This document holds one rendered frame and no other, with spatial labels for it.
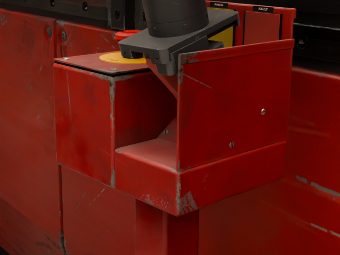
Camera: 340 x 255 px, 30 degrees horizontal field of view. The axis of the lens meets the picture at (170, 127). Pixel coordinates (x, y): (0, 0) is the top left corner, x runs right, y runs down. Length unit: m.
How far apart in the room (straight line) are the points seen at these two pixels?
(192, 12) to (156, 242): 0.26
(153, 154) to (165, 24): 0.13
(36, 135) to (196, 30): 0.82
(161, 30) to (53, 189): 0.80
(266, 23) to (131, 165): 0.20
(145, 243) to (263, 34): 0.26
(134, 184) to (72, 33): 0.58
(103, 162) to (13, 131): 0.83
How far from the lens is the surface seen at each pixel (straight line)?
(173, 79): 0.62
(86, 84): 0.65
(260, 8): 0.67
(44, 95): 1.29
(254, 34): 0.68
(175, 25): 0.57
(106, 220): 1.15
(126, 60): 0.67
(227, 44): 0.70
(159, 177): 0.58
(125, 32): 0.68
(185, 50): 0.56
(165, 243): 0.69
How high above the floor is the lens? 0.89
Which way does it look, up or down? 16 degrees down
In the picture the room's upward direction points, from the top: 1 degrees clockwise
